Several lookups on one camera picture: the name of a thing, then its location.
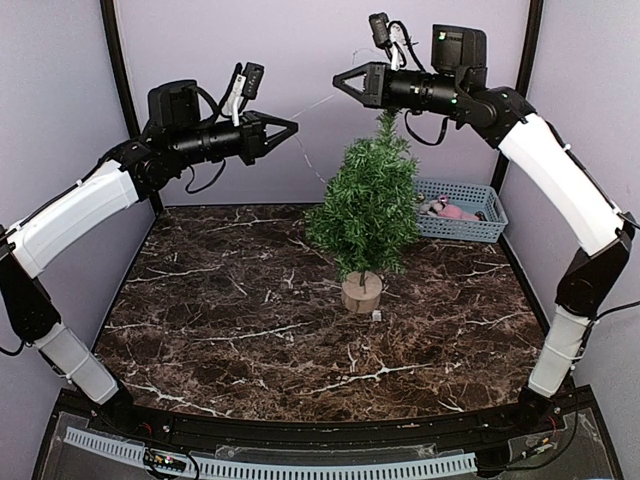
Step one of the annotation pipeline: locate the grey slotted cable duct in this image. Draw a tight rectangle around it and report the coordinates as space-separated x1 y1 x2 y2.
63 427 477 480

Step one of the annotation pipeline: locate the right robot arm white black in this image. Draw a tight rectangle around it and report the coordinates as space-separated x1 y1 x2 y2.
333 13 638 434

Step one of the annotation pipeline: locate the small green christmas tree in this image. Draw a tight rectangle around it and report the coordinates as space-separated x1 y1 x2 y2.
305 110 419 313

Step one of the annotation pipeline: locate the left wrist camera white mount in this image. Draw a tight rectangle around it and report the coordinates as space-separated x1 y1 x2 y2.
221 62 265 126

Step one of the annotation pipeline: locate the left black frame post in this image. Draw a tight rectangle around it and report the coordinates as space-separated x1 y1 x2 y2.
98 0 164 216

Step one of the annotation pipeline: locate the black frame post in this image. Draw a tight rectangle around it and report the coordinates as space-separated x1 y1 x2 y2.
98 0 164 216
489 0 545 189

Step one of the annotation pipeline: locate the blue plastic basket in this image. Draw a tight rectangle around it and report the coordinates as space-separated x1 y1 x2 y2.
413 177 508 243

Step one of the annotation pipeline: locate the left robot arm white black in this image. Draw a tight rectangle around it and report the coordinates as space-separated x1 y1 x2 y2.
1 80 298 436

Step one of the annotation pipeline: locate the pink plush ornament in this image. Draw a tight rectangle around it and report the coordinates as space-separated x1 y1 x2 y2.
433 195 481 221

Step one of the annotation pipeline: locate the right black frame post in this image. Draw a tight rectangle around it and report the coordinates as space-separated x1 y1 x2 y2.
489 0 545 189

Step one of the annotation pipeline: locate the black front rail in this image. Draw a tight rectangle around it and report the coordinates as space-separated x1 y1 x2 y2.
119 399 566 454

